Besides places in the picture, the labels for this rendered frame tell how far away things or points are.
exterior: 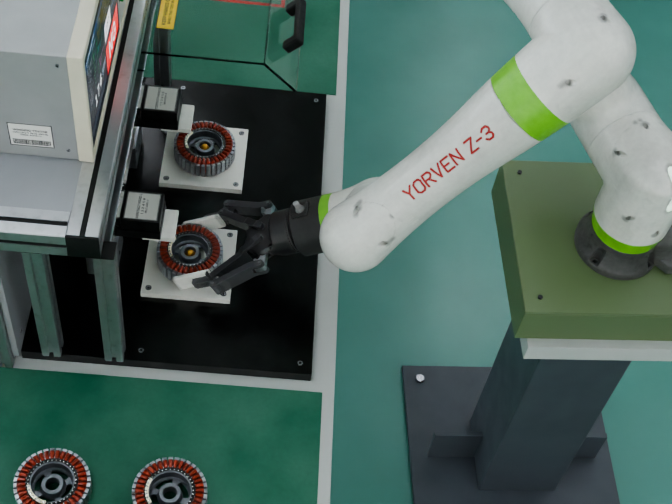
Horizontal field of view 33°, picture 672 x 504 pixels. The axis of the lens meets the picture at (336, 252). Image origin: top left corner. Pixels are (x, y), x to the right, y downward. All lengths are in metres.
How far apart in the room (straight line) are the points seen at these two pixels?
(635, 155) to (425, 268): 1.22
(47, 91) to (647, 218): 0.95
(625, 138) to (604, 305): 0.29
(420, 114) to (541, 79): 1.83
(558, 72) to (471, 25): 2.15
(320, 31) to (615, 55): 1.02
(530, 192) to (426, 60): 1.48
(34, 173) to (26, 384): 0.39
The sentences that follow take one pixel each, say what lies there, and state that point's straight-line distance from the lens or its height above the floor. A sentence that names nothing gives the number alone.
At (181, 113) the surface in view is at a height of 0.88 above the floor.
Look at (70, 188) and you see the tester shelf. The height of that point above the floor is 1.11.
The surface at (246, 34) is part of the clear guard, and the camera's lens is 1.92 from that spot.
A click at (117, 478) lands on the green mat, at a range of 1.79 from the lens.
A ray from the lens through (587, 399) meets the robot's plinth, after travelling 2.33.
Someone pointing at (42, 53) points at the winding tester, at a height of 1.32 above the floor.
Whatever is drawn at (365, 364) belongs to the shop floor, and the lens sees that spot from 2.78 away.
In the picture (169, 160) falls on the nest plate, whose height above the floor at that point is 0.78.
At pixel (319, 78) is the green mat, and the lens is 2.31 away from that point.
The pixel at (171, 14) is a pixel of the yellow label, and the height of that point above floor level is 1.07.
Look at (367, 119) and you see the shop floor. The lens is 3.28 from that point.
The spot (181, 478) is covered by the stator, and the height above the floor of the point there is 0.77.
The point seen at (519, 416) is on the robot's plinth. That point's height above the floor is 0.37.
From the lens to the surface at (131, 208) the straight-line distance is 1.85.
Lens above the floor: 2.37
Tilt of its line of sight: 53 degrees down
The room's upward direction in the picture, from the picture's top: 10 degrees clockwise
